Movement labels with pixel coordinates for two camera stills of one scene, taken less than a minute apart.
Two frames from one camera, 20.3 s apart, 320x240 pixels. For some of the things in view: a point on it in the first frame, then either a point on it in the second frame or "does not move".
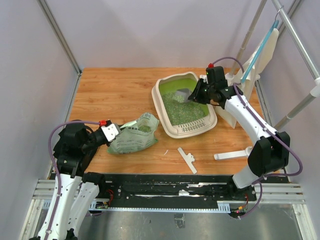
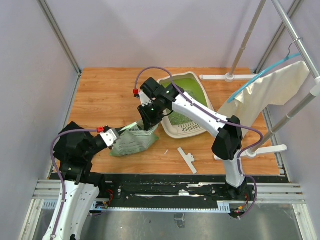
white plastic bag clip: (189, 159) does not move
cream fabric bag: (260, 60) -> (275, 88)
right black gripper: (200, 83) -> (149, 122)
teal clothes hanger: (261, 49) -> (289, 57)
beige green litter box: (177, 116) does not move
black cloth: (74, 149) does not move
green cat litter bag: (136, 137) does not move
